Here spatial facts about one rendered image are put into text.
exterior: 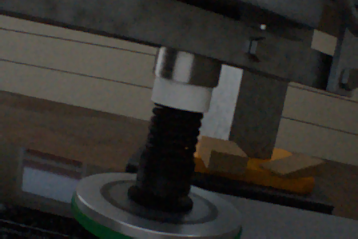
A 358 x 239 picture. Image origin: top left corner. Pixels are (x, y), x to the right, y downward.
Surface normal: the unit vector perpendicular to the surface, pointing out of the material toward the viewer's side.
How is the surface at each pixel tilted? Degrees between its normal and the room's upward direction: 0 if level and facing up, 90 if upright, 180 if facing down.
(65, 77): 90
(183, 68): 90
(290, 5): 90
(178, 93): 90
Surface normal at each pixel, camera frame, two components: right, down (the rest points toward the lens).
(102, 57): -0.06, 0.16
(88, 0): 0.51, 0.25
